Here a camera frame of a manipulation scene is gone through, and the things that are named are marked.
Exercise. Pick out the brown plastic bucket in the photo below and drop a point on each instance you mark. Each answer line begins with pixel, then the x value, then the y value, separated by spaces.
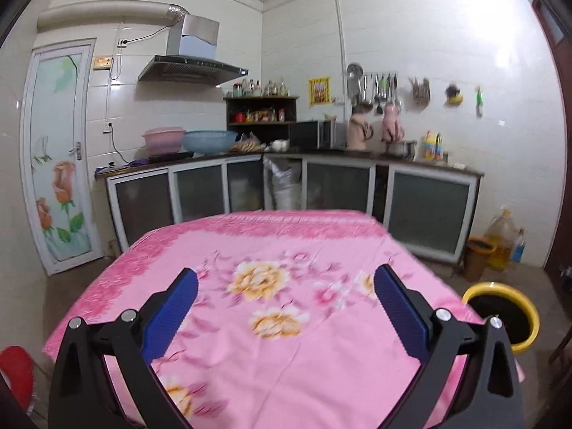
pixel 478 259

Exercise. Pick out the dark red door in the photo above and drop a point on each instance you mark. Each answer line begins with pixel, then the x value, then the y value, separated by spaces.
pixel 558 143

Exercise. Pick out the steel range hood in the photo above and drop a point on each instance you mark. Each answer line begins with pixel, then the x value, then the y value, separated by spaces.
pixel 192 69

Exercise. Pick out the black induction cooktop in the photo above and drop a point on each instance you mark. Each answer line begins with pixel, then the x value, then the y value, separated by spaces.
pixel 172 157

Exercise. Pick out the steel cooking pot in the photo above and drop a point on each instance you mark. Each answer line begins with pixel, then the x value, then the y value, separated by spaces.
pixel 400 148

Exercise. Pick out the wall chopstick holder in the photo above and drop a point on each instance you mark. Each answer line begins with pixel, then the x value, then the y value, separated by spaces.
pixel 420 91

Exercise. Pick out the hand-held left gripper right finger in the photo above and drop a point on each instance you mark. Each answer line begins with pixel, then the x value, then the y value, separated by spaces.
pixel 400 313

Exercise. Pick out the large cooking oil bottle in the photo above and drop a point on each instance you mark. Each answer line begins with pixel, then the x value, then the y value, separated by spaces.
pixel 499 241

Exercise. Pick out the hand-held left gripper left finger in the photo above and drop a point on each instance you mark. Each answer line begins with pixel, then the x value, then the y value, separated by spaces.
pixel 172 313

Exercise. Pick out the yellow wall holder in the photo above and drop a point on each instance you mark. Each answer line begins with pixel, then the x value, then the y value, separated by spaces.
pixel 453 96

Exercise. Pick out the pink thermos jug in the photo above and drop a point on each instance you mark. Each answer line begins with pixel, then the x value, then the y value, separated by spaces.
pixel 359 132
pixel 393 123

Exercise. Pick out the white sack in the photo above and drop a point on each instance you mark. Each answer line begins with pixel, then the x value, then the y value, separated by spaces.
pixel 283 185

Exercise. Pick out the flower painted glass door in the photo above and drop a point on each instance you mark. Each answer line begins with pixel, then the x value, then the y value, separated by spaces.
pixel 58 165

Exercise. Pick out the yellow wall poster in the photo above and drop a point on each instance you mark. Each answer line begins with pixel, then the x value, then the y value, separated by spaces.
pixel 319 91

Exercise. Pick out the clear bag of snacks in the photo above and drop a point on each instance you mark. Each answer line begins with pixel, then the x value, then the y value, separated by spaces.
pixel 246 144

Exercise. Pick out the yellow rimmed trash bin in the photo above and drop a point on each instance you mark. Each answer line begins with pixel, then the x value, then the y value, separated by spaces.
pixel 500 292

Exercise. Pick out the black microwave oven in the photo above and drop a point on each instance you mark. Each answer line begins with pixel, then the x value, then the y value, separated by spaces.
pixel 310 135

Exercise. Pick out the small blue bottle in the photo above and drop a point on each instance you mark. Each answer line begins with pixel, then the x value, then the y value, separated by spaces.
pixel 518 248

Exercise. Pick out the pink plastic basin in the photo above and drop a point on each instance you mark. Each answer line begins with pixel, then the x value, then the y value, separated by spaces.
pixel 163 140

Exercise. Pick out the pink floral tablecloth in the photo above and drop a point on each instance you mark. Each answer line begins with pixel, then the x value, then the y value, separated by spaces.
pixel 290 366

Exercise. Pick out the dark wooden spice shelf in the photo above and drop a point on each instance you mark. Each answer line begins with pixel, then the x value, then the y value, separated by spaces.
pixel 261 100

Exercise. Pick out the silver exhaust duct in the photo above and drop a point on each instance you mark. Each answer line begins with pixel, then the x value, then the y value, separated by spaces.
pixel 107 15

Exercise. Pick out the row of glass bottles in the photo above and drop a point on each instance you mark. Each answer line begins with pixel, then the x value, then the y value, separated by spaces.
pixel 261 88

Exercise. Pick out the red stool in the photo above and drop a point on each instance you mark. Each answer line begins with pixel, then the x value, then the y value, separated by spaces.
pixel 15 375

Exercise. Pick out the yellow dish soap bottle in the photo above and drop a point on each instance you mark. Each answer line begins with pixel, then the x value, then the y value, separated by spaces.
pixel 432 147

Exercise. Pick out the kitchen counter cabinet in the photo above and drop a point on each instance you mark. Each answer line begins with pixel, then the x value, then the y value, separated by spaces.
pixel 424 210

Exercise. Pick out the blue plastic basket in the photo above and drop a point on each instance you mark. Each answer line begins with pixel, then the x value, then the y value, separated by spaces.
pixel 210 141

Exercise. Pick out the green wall tool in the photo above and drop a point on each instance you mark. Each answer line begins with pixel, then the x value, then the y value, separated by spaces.
pixel 479 100

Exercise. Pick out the rack of hanging utensils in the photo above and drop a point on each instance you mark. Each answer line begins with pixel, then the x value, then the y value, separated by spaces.
pixel 373 87

